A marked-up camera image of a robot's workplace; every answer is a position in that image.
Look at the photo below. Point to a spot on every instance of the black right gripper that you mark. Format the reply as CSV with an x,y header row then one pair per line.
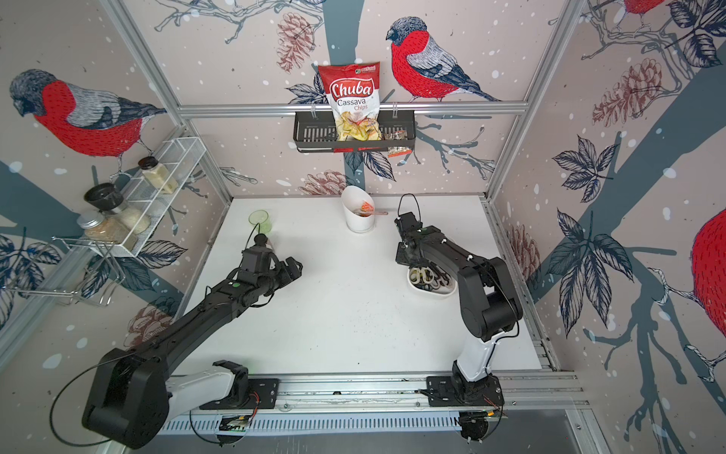
x,y
398,256

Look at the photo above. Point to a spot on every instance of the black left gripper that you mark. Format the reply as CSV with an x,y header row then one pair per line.
x,y
287,275

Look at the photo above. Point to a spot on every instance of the cream kitchen scissors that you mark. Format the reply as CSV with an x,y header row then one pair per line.
x,y
423,279

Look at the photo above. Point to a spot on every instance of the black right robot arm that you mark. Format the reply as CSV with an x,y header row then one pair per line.
x,y
488,301

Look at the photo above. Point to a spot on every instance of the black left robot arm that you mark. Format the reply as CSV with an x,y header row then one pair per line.
x,y
130,399

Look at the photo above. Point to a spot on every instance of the white storage box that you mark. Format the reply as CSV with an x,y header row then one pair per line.
x,y
448,285

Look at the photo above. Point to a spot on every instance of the green plastic cup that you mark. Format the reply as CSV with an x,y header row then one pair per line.
x,y
260,220

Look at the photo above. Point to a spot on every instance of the orange utensil in cup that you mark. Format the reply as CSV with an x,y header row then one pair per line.
x,y
368,210

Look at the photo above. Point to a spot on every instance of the white utensil holder cup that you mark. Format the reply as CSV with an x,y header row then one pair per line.
x,y
352,197

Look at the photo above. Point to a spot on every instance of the small snack packet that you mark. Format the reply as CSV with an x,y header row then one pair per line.
x,y
401,148

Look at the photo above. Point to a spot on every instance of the spice jar black lid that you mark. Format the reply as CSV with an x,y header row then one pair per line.
x,y
158,175

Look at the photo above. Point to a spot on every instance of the red Chuba chips bag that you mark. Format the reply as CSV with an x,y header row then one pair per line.
x,y
352,92

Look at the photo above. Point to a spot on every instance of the spice jar silver lid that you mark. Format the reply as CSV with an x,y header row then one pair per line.
x,y
99,228

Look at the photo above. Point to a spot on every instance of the black funnel jar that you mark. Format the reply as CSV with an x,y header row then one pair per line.
x,y
109,201

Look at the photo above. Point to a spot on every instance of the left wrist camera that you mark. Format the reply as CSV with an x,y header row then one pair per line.
x,y
257,258

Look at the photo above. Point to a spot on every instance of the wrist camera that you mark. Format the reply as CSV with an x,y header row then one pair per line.
x,y
257,258
407,223

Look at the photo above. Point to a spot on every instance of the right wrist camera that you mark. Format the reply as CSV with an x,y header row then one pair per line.
x,y
407,223

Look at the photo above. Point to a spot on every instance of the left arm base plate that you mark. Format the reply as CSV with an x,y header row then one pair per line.
x,y
260,394

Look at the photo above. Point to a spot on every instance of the black wire wall basket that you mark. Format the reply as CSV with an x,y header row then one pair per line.
x,y
318,133

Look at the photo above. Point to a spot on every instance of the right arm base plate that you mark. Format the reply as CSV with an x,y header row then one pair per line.
x,y
453,391

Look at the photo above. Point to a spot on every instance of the white wire spice shelf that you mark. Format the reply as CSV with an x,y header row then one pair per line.
x,y
181,156

